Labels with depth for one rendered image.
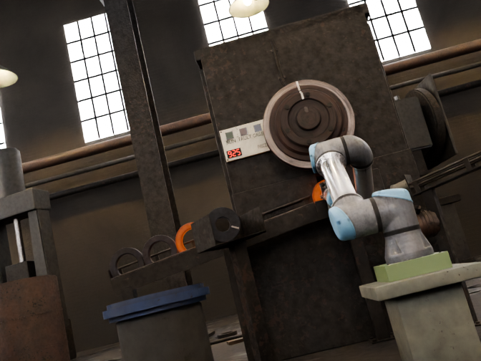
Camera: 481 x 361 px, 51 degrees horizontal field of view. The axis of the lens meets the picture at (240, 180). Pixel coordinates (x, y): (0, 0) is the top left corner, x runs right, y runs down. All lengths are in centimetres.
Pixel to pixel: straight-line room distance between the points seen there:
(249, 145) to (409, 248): 135
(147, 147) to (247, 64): 273
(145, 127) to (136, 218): 382
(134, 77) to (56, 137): 449
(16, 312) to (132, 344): 314
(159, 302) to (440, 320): 82
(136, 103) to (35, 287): 223
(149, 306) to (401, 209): 82
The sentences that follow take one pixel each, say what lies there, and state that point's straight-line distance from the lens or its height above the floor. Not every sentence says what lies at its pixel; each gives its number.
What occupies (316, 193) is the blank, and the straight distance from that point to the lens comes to 259.
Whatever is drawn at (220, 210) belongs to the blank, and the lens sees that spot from 222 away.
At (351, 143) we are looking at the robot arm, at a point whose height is 82.
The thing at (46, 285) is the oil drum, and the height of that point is 79.
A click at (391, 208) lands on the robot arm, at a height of 52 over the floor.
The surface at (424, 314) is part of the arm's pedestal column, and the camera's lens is 163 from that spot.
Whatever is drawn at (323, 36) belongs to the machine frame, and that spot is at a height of 162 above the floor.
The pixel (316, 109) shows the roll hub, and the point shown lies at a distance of 257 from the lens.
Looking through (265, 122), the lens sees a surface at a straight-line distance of 265.
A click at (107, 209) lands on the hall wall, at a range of 936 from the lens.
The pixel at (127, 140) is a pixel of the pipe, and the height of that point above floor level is 318.
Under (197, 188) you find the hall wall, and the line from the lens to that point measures 894.
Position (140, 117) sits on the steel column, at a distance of 560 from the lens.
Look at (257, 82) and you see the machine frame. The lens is 289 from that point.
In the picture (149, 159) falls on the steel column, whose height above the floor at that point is 191.
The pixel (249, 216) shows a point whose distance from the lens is 237.
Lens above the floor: 39
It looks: 12 degrees up
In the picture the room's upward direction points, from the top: 14 degrees counter-clockwise
